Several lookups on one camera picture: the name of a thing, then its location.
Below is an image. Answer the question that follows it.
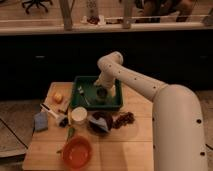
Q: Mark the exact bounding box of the blue cloth piece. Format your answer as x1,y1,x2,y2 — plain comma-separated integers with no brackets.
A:
89,121,109,132

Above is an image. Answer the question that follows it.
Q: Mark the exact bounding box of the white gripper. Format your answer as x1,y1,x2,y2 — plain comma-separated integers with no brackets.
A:
94,79,116,97

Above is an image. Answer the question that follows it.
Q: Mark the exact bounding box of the dark red bowl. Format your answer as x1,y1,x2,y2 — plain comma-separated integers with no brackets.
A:
88,112,113,133

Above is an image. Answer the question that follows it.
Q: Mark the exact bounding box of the blue sponge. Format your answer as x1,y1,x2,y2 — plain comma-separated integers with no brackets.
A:
34,112,48,132

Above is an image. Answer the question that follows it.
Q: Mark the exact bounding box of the orange plastic bowl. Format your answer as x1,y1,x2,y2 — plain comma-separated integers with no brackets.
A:
61,136,92,171

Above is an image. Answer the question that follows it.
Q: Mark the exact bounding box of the green plastic tray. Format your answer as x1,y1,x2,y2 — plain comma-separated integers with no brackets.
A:
70,76,123,111

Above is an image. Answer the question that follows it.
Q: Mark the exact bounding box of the dark cup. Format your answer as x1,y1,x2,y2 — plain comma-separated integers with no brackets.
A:
96,87,108,102

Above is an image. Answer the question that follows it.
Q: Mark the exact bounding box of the metal utensil in tray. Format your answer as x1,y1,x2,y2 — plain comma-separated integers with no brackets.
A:
77,86,90,105

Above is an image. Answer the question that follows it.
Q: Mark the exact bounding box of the black office chair base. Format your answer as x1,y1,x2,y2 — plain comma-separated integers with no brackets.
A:
21,0,53,14

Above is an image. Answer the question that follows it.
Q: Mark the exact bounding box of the white handled brush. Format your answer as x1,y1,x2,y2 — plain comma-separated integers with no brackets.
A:
41,103,68,127

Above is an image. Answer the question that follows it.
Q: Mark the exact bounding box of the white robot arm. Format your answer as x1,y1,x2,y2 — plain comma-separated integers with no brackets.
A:
95,51,208,171

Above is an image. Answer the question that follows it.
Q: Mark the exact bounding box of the white cup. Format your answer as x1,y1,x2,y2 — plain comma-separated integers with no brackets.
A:
71,107,87,124

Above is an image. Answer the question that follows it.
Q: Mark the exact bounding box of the brown dried grapes bunch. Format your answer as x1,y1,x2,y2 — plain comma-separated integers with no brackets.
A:
113,112,135,129

